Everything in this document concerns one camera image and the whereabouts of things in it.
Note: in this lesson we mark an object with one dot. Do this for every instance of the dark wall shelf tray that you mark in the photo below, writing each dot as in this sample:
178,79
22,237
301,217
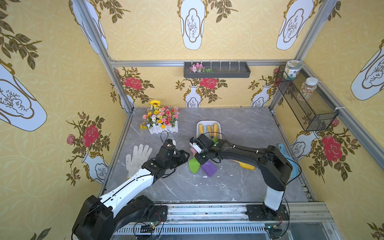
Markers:
221,70

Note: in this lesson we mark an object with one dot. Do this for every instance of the artificial flowers white fence planter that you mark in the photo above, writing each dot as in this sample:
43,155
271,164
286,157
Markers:
159,119

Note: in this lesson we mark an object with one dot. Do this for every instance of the clear jar white lid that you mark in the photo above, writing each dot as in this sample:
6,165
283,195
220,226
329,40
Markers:
307,88

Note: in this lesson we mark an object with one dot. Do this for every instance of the yellow plastic scoop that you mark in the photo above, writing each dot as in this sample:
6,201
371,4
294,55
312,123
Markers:
215,130

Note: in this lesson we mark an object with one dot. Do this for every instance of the purple trowel pink handle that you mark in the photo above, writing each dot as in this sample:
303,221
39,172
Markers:
209,168

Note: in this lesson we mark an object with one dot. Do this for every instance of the green pointed trowel yellow handle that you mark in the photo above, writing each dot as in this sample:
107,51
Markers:
201,128

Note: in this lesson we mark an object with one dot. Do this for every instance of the white plastic storage box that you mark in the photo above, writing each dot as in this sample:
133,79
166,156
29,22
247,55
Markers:
211,123

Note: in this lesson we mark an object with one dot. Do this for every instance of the light blue dustpan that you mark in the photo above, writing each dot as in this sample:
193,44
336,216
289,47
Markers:
295,172

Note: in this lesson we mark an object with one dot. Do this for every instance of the jar with patterned lid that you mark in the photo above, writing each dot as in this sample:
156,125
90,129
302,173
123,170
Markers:
292,69

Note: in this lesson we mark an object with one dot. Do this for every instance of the black wire mesh basket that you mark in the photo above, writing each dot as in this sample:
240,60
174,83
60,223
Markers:
314,113

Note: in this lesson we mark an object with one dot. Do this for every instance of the white work glove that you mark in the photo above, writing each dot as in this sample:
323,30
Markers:
135,160

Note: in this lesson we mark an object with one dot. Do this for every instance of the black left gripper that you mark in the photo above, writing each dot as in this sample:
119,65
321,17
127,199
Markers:
178,156

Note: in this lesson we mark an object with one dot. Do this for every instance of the small pink flowers on shelf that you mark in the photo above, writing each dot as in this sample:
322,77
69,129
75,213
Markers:
199,68

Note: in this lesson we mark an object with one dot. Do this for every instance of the green narrow trowel yellow handle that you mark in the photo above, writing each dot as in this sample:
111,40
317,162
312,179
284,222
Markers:
194,165

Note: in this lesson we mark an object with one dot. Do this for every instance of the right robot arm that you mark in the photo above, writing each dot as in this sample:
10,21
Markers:
274,166

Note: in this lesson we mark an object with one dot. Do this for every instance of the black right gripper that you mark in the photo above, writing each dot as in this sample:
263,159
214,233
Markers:
201,151

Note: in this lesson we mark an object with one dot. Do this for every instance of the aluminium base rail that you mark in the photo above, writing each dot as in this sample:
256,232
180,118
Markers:
145,220

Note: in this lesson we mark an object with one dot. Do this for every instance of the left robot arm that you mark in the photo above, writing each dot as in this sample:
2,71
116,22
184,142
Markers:
120,204

